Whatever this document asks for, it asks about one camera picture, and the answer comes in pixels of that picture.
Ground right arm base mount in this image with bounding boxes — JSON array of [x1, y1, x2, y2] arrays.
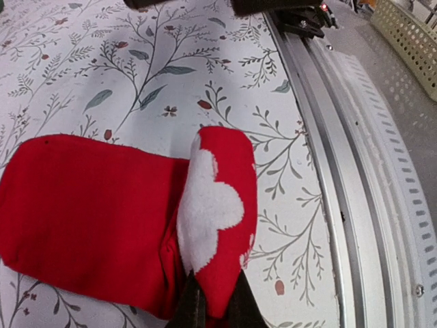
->
[[274, 1, 339, 39]]

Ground red sock pair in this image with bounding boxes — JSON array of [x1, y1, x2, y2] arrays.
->
[[1, 126, 257, 327]]

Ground floral white table mat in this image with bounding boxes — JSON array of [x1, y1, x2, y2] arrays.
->
[[1, 1, 339, 327]]

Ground beige perforated basket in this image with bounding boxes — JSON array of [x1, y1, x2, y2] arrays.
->
[[371, 1, 436, 100]]

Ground aluminium front rail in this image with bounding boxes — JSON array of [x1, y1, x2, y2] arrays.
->
[[266, 13, 436, 327]]

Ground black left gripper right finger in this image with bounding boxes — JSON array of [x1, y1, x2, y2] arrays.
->
[[228, 271, 268, 328]]

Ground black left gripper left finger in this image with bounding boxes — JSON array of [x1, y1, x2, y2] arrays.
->
[[167, 271, 206, 328]]

